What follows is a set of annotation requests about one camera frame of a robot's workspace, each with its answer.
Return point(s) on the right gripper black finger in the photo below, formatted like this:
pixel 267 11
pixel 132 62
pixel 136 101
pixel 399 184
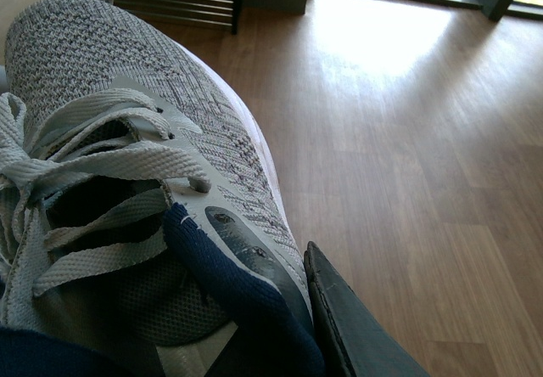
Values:
pixel 352 341

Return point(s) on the grey knit sneaker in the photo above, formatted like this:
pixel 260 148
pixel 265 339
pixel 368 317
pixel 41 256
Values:
pixel 140 235

